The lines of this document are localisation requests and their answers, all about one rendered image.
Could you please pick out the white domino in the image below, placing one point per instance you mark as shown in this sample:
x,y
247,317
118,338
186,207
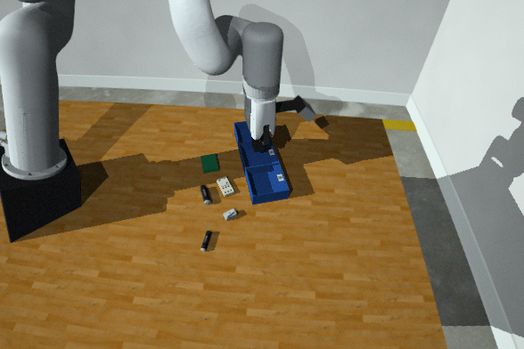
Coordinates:
x,y
225,186

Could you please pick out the blue rack of three bins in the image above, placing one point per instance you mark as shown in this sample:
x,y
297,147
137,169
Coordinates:
x,y
263,172

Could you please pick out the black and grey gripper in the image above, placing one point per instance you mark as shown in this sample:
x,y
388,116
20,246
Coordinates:
x,y
260,116

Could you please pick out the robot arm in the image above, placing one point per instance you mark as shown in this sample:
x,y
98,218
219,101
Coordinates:
x,y
31,38

